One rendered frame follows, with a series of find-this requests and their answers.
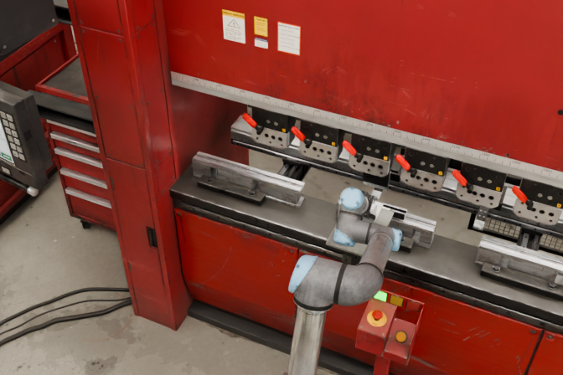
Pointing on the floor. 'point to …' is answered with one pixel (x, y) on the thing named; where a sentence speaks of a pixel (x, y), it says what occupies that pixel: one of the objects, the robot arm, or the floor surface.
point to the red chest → (77, 151)
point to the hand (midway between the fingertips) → (364, 217)
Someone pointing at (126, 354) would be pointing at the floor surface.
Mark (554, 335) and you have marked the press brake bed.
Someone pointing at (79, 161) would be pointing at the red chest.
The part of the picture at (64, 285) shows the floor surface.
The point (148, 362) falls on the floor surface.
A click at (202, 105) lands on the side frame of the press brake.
